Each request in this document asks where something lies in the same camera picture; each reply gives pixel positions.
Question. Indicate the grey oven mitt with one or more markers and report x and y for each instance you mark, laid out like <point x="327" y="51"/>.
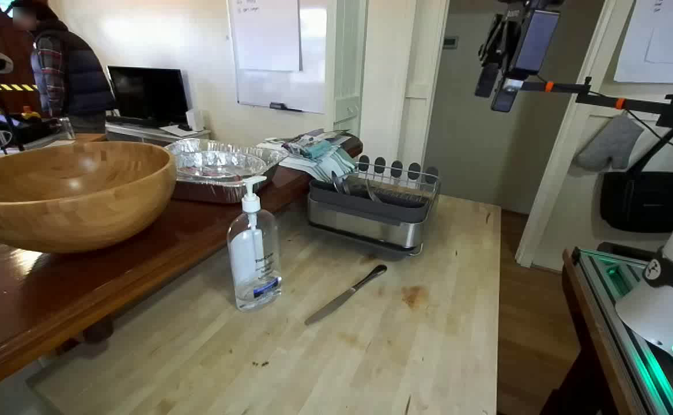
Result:
<point x="611" y="146"/>

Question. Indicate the large wooden bowl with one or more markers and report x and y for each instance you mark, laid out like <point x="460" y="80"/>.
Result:
<point x="82" y="198"/>

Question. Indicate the white wall whiteboard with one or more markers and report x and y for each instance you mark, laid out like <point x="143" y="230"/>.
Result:
<point x="279" y="51"/>

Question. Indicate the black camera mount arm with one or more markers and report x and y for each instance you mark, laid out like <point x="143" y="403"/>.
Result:
<point x="516" y="51"/>

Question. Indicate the black hanging bag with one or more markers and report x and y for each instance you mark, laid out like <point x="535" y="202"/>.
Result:
<point x="637" y="202"/>

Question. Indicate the green lit robot base stand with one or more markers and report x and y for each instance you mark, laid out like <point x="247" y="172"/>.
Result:
<point x="613" y="373"/>

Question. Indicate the clear hand sanitizer pump bottle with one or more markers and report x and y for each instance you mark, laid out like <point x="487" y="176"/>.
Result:
<point x="255" y="252"/>

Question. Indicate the person in dark vest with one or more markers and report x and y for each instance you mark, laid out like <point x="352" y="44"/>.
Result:
<point x="65" y="71"/>

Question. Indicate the grey steel dish rack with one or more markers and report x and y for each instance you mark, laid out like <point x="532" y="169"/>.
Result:
<point x="382" y="202"/>

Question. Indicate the brown wooden side table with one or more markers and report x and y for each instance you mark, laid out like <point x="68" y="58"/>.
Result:
<point x="181" y="341"/>

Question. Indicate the aluminium foil tray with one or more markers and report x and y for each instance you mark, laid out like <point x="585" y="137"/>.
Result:
<point x="211" y="172"/>

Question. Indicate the green white dish towel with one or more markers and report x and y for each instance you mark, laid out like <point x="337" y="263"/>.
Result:
<point x="322" y="156"/>

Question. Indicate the table knife with black handle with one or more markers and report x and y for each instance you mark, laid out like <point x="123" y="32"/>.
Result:
<point x="342" y="299"/>

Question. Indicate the black monitor screen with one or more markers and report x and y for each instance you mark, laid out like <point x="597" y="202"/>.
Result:
<point x="149" y="96"/>

